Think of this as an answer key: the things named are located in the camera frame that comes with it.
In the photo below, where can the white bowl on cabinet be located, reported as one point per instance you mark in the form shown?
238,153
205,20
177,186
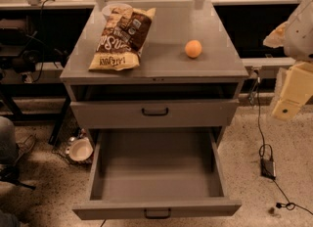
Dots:
109,9

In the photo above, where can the closed grey upper drawer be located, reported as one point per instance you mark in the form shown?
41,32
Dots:
154,114

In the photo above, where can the grey shoe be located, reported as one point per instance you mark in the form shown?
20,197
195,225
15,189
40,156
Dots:
24,147

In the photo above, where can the orange fruit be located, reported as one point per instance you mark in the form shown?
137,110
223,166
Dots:
193,49

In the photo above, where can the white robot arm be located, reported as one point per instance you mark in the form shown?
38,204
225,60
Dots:
298,41

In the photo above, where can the grey drawer cabinet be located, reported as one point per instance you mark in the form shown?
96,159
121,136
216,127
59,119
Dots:
165,72

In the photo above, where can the brown chip bag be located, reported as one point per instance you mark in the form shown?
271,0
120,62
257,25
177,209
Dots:
121,42

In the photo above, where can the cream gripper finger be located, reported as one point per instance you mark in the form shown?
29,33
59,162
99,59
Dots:
277,37
285,110

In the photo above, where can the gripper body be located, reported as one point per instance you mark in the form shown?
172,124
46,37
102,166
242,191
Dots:
300,35

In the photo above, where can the white bowl on floor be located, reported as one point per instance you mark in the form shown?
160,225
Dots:
80,150

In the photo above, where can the black power adapter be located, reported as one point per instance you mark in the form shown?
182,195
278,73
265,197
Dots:
268,168

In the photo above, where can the open grey lower drawer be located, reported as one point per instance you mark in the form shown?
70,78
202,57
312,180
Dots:
156,174

